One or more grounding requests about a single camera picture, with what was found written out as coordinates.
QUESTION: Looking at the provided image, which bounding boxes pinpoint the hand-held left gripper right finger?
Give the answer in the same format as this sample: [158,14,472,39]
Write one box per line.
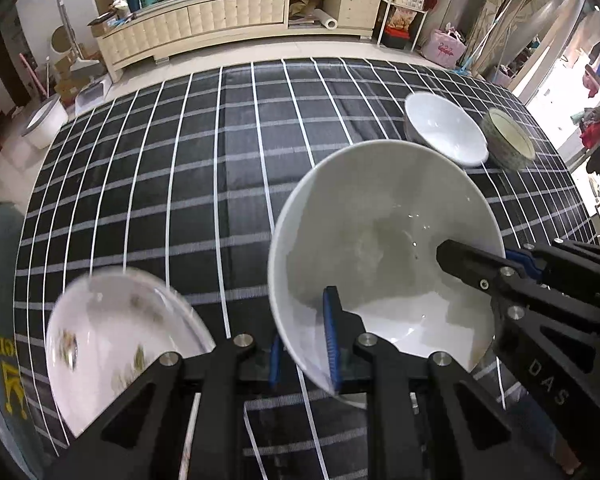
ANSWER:
[322,286,551,480]

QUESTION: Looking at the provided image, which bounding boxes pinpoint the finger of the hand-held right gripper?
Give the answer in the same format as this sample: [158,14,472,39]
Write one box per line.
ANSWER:
[505,240,600,286]
[436,239,600,473]

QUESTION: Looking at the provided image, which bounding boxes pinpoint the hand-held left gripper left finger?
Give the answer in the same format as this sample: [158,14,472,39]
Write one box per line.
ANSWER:
[45,332,283,480]

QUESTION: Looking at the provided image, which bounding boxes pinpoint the plain white bowl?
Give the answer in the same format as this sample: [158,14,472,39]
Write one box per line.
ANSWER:
[268,141,507,409]

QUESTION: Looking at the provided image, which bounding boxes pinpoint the green floral white plate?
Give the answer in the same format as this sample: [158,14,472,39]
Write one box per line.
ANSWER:
[45,267,216,438]

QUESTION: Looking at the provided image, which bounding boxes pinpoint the green patterned bowl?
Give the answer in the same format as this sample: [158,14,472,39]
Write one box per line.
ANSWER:
[481,108,537,172]

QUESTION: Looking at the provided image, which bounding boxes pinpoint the light blue bowl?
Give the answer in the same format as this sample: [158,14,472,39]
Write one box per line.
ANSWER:
[404,92,490,168]

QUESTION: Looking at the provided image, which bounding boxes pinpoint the black white checked tablecloth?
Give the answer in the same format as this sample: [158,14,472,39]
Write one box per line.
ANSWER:
[12,57,598,480]

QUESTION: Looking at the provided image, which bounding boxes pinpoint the pink gift bag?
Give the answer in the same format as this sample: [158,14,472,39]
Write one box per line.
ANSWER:
[420,27,468,63]

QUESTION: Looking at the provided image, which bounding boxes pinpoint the beige arched board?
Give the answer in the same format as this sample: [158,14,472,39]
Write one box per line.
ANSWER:
[500,0,587,92]

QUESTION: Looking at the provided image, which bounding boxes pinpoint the beige patterned curtain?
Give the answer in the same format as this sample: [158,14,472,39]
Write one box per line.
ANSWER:
[460,0,521,71]

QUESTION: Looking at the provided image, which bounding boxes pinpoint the grey cushion yellow print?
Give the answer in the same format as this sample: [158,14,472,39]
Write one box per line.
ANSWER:
[0,202,46,480]

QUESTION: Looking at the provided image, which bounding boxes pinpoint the grey dustpan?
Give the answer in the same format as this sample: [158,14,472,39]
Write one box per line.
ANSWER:
[75,76,109,111]

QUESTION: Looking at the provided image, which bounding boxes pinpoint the white plastic bucket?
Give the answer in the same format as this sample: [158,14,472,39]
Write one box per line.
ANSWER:
[22,94,70,150]

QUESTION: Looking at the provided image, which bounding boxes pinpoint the cardboard boxes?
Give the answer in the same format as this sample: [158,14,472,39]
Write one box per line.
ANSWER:
[54,55,90,107]

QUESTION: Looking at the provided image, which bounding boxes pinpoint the cream tv cabinet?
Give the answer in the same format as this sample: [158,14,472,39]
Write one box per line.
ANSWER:
[91,0,383,83]

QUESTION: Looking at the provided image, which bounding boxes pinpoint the white stick mop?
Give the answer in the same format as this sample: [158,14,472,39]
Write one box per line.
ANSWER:
[50,0,106,78]

